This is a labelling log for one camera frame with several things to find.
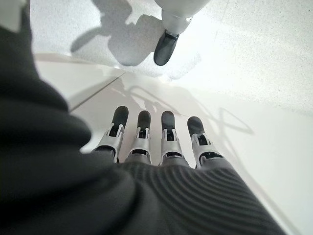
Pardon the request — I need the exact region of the dark robot left hand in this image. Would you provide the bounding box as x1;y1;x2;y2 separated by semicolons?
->
0;7;287;235

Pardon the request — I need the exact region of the black robot foot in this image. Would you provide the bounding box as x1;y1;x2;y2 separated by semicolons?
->
153;30;180;66

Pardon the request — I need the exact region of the white glossy cabinet front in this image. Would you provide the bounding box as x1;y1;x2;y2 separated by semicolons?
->
34;52;313;235

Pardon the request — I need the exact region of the white robot leg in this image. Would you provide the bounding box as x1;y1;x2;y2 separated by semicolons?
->
155;0;211;35

